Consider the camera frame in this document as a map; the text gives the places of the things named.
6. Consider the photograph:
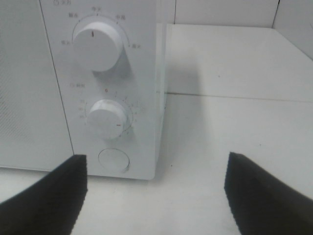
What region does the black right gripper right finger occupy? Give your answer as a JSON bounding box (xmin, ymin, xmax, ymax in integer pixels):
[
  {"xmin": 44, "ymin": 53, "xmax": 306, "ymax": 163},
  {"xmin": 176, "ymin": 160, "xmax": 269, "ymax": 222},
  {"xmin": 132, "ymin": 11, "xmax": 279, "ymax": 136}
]
[{"xmin": 224, "ymin": 152, "xmax": 313, "ymax": 235}]

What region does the white round door button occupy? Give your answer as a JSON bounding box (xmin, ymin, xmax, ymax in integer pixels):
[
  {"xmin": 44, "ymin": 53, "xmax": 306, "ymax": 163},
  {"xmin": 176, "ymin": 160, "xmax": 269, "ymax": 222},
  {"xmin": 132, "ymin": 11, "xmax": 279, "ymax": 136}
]
[{"xmin": 98, "ymin": 148, "xmax": 130, "ymax": 173}]

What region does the white timer knob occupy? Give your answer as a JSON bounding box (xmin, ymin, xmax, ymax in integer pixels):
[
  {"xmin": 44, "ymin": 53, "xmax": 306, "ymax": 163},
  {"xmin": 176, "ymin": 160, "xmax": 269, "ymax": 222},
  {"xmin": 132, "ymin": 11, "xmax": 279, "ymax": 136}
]
[{"xmin": 87, "ymin": 99, "xmax": 128, "ymax": 140}]

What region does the white microwave oven body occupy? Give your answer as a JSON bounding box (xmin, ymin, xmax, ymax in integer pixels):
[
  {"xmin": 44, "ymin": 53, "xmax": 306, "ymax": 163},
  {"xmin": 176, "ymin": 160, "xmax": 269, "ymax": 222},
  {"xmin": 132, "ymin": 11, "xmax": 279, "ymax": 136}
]
[{"xmin": 0, "ymin": 0, "xmax": 169, "ymax": 181}]

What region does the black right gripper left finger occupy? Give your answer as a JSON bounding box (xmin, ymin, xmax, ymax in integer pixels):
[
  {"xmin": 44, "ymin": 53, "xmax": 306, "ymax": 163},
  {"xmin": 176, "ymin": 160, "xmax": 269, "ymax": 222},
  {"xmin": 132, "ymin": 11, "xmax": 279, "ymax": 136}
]
[{"xmin": 0, "ymin": 155, "xmax": 88, "ymax": 235}]

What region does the white microwave door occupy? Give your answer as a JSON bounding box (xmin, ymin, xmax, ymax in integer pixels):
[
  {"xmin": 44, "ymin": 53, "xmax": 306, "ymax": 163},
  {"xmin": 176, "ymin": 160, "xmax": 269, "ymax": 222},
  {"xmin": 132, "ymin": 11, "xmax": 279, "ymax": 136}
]
[{"xmin": 0, "ymin": 0, "xmax": 73, "ymax": 171}]

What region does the white upper power knob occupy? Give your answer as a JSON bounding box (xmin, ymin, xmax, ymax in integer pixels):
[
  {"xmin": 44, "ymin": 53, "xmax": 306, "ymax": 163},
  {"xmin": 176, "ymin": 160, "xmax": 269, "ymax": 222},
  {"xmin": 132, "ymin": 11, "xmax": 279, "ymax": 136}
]
[{"xmin": 73, "ymin": 21, "xmax": 123, "ymax": 72}]

